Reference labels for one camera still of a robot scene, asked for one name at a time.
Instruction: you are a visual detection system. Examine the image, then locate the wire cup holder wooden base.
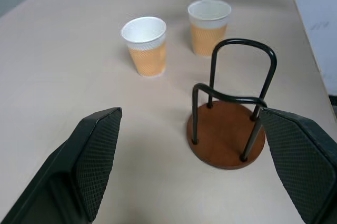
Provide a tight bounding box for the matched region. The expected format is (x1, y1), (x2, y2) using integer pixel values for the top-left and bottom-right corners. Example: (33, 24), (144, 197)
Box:
(186, 38), (277, 170)

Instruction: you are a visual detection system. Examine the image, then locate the orange white paper cup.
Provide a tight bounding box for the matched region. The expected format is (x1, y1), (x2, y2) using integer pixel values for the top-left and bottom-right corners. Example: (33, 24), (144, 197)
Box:
(120, 16), (167, 78)
(187, 0), (232, 57)

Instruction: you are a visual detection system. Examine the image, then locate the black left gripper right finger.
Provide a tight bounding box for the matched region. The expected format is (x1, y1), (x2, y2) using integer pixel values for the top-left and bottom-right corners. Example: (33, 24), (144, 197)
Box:
(259, 107), (337, 224)

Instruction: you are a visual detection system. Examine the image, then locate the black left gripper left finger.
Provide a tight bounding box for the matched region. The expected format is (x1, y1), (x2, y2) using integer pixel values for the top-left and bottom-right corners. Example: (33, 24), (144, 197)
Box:
(0, 107), (123, 224)

